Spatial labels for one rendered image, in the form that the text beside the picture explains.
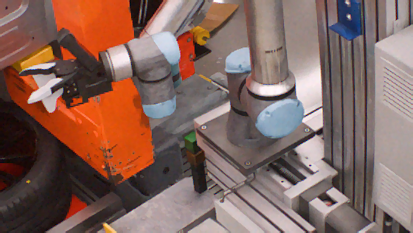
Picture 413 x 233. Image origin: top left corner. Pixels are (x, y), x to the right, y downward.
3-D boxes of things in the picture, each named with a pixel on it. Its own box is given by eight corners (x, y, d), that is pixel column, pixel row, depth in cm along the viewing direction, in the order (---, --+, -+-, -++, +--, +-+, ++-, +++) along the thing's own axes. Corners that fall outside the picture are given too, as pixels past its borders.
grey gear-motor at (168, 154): (125, 157, 350) (109, 82, 329) (195, 209, 323) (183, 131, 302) (88, 179, 341) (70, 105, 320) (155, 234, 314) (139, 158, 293)
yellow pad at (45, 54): (36, 45, 309) (33, 33, 306) (55, 58, 300) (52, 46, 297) (5, 63, 303) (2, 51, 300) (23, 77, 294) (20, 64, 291)
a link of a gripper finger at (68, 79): (56, 95, 183) (82, 75, 189) (54, 89, 183) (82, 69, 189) (41, 92, 186) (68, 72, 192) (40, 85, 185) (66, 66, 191)
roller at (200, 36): (164, 18, 351) (163, 5, 348) (215, 43, 332) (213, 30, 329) (153, 23, 348) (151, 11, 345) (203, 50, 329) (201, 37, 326)
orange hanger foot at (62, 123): (44, 77, 321) (27, -2, 300) (127, 138, 287) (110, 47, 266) (9, 98, 313) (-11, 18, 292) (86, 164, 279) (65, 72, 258)
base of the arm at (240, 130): (296, 130, 233) (294, 99, 227) (249, 155, 227) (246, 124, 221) (261, 104, 244) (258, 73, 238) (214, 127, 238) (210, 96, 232)
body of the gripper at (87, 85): (64, 110, 190) (116, 94, 193) (55, 75, 186) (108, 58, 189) (58, 96, 197) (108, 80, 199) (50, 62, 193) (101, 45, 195)
